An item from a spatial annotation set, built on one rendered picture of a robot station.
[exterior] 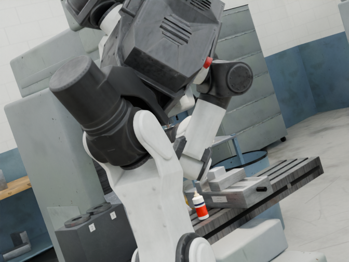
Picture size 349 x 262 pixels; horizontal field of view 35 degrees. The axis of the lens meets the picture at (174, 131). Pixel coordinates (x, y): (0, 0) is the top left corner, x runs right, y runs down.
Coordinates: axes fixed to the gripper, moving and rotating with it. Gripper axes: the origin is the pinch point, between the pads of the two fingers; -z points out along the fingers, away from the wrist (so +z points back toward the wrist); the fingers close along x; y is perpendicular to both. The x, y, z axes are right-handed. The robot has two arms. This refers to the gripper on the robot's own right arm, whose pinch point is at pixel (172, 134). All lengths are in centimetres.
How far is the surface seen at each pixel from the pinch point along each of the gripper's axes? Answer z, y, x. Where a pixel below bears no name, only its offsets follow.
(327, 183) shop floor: -242, 121, -220
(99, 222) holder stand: 17.6, 16.8, 40.2
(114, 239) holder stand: 15.9, 24.7, 37.1
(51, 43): -38, -50, 25
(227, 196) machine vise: 7.5, 28.6, -10.8
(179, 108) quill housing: 8.3, -8.9, -3.0
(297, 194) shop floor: -251, 121, -191
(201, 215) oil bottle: 6.3, 31.8, 1.5
